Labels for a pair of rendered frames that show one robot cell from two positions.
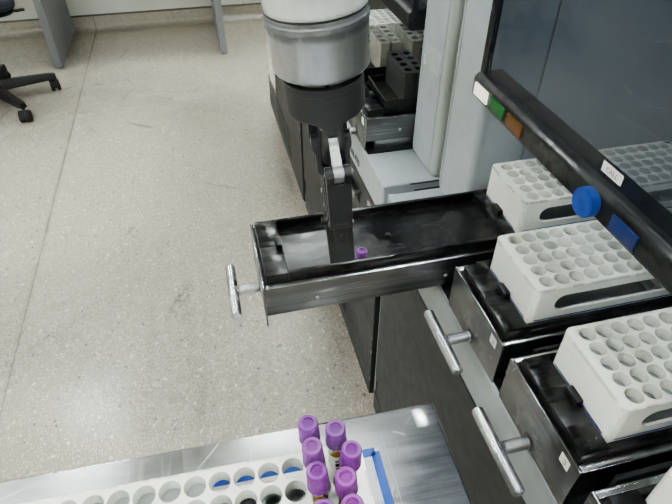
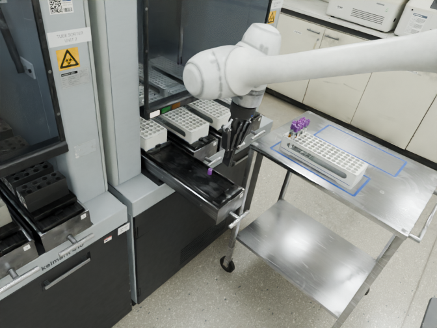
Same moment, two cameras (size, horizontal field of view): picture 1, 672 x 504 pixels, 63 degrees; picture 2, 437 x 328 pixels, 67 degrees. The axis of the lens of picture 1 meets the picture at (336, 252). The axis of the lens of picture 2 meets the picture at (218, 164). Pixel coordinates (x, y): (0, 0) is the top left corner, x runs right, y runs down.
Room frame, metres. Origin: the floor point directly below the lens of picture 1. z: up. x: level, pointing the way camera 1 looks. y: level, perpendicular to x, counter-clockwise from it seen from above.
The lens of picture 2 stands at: (1.09, 0.62, 1.50)
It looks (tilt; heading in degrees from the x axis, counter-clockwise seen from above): 37 degrees down; 229
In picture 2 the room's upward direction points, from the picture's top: 9 degrees clockwise
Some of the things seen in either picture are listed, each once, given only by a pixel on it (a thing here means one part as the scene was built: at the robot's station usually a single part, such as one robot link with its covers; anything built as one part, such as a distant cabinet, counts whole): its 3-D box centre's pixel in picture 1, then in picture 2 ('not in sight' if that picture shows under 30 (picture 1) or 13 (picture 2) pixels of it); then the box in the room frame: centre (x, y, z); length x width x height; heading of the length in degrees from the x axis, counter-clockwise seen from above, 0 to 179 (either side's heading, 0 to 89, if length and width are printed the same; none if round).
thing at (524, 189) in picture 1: (595, 187); (131, 123); (0.67, -0.38, 0.83); 0.30 x 0.10 x 0.06; 104
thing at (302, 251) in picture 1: (475, 234); (162, 157); (0.63, -0.20, 0.78); 0.73 x 0.14 x 0.09; 104
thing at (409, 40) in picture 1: (407, 45); not in sight; (1.19, -0.15, 0.85); 0.12 x 0.02 x 0.06; 13
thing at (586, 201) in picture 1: (586, 201); not in sight; (0.43, -0.24, 0.98); 0.03 x 0.01 x 0.03; 14
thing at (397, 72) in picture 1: (399, 76); (45, 192); (1.02, -0.12, 0.85); 0.12 x 0.02 x 0.06; 14
